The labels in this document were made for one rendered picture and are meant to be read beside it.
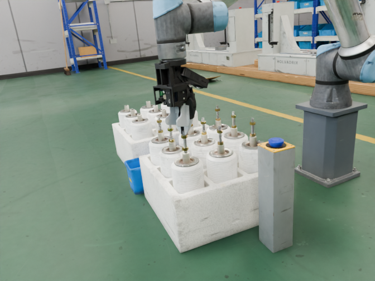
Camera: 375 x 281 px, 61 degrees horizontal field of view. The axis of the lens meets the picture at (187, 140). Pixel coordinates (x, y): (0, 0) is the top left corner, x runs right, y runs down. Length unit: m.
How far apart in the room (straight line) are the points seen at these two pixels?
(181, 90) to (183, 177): 0.25
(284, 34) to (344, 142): 2.60
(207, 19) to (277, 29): 3.01
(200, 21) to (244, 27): 3.61
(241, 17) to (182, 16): 3.61
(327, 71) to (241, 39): 3.21
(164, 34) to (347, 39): 0.59
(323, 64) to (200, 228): 0.73
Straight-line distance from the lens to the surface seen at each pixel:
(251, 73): 3.91
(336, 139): 1.30
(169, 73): 0.83
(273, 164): 0.84
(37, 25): 7.21
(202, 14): 0.85
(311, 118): 1.32
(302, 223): 1.12
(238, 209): 1.01
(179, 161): 0.95
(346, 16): 1.11
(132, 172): 1.28
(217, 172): 0.97
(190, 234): 0.97
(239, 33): 4.40
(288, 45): 3.78
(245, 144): 1.04
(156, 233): 1.09
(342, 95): 1.29
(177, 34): 0.83
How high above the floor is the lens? 0.63
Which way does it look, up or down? 20 degrees down
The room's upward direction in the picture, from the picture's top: 5 degrees counter-clockwise
